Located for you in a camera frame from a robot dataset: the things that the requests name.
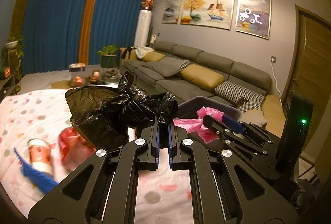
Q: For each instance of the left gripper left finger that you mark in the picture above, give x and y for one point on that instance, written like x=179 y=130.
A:
x=103 y=188

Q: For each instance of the pink plastic bag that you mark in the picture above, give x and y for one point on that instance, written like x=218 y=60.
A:
x=196 y=125

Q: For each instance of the patterned white tablecloth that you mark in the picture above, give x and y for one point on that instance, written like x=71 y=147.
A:
x=163 y=196

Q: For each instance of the mustard yellow sofa cushion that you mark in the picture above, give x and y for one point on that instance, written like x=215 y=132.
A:
x=202 y=77

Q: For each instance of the orange centre curtain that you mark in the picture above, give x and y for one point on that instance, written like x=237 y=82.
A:
x=85 y=31

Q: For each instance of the right purple painting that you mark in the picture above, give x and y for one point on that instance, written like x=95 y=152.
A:
x=254 y=17

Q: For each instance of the small left landscape painting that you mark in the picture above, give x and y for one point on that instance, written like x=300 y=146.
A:
x=171 y=12

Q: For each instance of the white orange paper cup lying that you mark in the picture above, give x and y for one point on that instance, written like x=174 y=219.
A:
x=40 y=155

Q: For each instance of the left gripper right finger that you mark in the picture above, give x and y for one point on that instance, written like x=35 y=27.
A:
x=224 y=187

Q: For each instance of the white standing air conditioner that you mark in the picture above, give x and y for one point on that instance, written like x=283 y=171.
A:
x=142 y=29

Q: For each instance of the blue foam net sleeve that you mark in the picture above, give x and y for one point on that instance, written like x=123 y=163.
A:
x=41 y=180

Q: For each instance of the wooden door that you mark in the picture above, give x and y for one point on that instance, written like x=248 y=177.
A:
x=310 y=67

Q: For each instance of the grey sectional sofa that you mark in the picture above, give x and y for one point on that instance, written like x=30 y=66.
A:
x=159 y=70

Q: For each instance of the red paper cup lying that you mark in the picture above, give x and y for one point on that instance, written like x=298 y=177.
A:
x=74 y=150

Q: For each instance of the black white patterned cushion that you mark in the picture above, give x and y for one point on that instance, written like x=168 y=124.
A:
x=232 y=92

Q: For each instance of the flower decoration on conditioner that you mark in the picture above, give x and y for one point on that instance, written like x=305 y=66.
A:
x=147 y=4

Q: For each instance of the blue window curtains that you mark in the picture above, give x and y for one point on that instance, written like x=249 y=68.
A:
x=51 y=31

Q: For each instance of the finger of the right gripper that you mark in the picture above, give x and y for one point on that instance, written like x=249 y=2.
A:
x=231 y=124
x=215 y=126

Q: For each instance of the sailboat tree painting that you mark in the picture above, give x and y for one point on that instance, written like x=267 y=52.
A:
x=208 y=13

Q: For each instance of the green potted plant by curtain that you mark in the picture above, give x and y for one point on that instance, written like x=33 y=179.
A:
x=108 y=57

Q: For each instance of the potted plant on stand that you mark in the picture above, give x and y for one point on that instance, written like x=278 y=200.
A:
x=12 y=54

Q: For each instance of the black plastic trash bag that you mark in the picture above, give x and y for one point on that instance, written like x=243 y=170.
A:
x=102 y=115

